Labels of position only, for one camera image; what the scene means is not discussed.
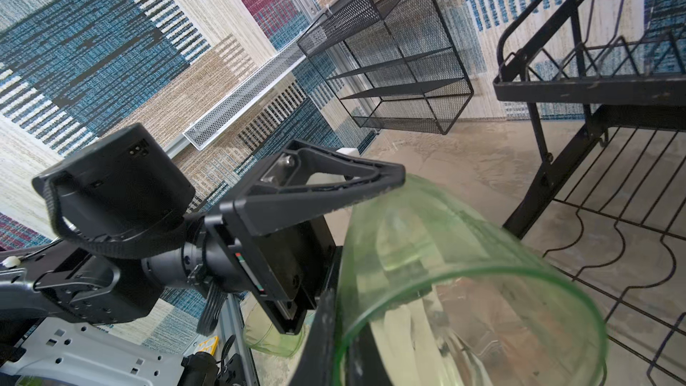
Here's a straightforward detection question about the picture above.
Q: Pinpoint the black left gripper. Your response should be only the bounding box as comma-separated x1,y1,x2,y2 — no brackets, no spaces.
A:
204,139,406,335

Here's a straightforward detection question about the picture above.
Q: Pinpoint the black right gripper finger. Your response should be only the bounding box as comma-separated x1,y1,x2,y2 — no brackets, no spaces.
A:
289,247,391,385

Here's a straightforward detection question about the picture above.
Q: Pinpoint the green plastic cup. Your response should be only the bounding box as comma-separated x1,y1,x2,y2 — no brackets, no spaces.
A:
240,296,314,358
334,175,608,385

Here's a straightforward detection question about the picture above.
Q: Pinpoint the black wire dish rack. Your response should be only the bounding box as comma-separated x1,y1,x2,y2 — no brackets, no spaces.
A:
494,0,685,385

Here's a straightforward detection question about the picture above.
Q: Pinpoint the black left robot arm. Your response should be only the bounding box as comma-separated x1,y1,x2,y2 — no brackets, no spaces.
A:
1,123,406,385

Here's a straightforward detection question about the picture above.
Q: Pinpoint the black mesh shelf unit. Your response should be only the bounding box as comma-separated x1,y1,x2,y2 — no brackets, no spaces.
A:
298,0,474,135

